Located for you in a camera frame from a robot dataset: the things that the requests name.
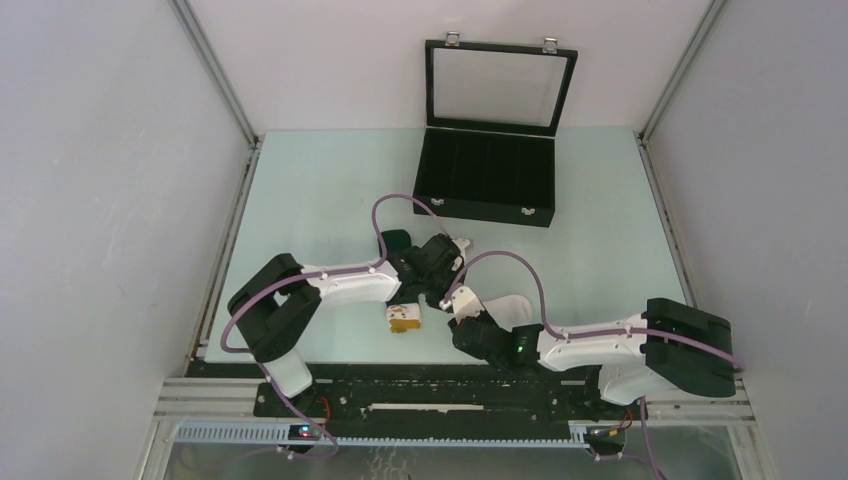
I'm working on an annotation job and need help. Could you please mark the black display case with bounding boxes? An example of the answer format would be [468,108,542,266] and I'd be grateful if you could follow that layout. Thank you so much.
[412,32,579,228]

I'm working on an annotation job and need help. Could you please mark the white sock with black stripes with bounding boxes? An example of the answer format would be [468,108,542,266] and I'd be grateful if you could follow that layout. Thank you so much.
[483,294,534,331]

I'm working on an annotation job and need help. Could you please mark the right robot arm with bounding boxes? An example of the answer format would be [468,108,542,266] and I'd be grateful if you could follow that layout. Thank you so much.
[442,288,741,418]

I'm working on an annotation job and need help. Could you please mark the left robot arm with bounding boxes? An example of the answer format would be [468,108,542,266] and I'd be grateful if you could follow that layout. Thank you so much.
[222,230,472,417]

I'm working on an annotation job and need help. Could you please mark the green snowman sock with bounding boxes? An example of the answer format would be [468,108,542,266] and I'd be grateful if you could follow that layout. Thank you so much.
[376,229,423,335]

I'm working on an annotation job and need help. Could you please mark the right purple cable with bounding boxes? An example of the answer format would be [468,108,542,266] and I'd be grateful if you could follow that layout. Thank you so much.
[442,250,747,480]

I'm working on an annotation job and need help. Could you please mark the purple cable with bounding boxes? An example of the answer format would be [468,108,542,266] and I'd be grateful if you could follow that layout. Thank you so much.
[219,193,452,458]
[442,250,747,480]

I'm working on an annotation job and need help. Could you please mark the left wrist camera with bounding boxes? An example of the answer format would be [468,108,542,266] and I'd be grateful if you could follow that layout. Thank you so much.
[451,238,474,272]

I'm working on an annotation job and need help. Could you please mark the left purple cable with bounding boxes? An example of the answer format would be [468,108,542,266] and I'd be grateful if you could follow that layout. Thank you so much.
[219,193,452,458]

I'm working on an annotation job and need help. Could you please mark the left aluminium frame post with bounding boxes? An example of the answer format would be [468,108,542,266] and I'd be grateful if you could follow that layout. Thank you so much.
[169,0,260,149]

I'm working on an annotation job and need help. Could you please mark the aluminium frame post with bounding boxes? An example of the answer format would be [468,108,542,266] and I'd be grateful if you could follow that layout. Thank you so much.
[638,0,730,144]
[169,0,260,149]

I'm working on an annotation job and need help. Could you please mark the right aluminium frame post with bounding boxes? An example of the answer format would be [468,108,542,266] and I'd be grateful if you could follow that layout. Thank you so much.
[638,0,730,144]

